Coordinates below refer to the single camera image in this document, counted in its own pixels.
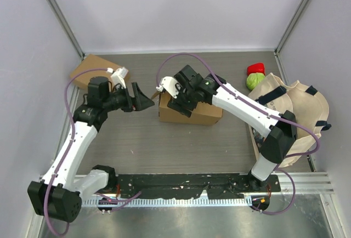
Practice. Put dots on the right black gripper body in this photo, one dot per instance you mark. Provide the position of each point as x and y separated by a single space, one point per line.
184 99

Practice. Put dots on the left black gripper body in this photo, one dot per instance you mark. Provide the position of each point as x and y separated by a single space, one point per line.
124 101

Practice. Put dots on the brown cardboard box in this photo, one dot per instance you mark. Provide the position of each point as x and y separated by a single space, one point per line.
93 67
203 114

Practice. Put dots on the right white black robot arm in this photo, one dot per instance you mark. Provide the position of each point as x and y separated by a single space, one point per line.
187 88

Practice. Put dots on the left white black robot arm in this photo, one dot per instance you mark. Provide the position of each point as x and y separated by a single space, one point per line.
58 196

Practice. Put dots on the green toy cabbage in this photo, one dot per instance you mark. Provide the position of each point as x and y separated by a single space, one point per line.
254 79

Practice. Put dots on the red toy pepper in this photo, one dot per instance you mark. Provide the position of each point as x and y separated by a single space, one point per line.
256 68

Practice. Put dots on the beige tote bag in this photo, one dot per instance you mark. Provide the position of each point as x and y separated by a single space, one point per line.
308 105

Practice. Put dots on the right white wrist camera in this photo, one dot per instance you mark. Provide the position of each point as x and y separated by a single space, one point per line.
170 85

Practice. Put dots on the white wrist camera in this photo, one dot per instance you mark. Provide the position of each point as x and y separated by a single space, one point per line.
118 76
170 85

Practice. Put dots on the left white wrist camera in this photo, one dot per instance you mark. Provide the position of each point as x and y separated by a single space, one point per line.
118 76

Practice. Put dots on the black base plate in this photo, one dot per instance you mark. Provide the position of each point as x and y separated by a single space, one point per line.
186 194

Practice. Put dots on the white slotted cable duct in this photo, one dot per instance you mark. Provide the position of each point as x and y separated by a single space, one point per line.
202 201

